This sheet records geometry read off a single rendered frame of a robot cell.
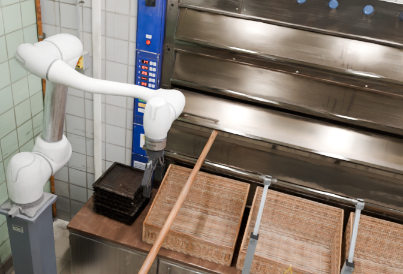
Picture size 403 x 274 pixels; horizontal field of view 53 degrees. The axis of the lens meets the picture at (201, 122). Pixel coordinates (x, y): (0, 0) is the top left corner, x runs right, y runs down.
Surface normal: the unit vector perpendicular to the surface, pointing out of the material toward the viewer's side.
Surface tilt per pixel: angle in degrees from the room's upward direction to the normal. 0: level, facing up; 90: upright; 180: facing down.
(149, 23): 90
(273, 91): 70
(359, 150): 49
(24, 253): 90
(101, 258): 90
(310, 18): 90
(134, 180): 0
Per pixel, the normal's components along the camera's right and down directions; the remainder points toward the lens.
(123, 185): 0.11, -0.87
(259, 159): -0.22, 0.12
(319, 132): -0.13, -0.23
